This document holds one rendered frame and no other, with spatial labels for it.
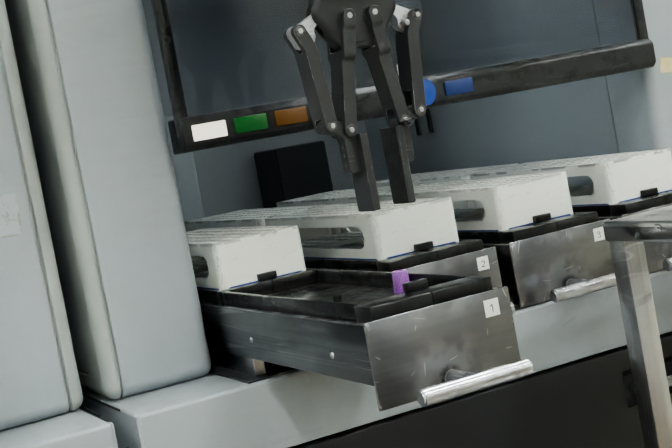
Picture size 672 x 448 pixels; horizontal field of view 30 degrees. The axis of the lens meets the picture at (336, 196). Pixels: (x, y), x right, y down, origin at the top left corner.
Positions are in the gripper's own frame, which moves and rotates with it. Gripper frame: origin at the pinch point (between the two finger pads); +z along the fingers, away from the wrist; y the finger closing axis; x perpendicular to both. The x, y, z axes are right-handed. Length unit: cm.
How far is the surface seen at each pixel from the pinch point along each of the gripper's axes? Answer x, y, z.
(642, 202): -12.1, -38.3, 9.9
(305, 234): -44.4, -11.2, 7.9
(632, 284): 2.0, -24.0, 15.8
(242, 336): -13.5, 11.0, 13.7
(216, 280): -22.7, 9.2, 8.8
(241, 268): -21.7, 6.7, 8.0
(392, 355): 13.4, 9.0, 13.8
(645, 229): 6.1, -23.4, 10.2
